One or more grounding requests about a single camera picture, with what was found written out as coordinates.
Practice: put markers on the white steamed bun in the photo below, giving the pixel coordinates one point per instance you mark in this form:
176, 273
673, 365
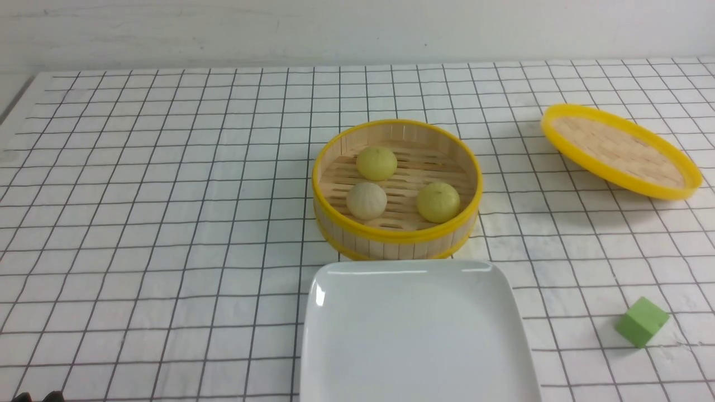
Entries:
366, 201

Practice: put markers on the yellow bun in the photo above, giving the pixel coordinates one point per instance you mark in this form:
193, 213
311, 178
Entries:
376, 163
438, 202

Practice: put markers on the white square plate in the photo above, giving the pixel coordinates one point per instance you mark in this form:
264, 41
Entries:
415, 330

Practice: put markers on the yellow bamboo steamer basket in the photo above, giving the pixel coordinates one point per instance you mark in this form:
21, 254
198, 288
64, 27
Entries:
425, 153

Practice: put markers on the white grid tablecloth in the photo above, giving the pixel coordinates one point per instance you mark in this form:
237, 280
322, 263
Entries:
159, 241

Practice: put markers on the yellow bamboo steamer lid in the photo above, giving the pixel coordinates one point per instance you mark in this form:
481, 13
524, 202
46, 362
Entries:
621, 152

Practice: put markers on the green cube block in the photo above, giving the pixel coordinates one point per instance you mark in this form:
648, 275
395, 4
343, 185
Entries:
643, 320

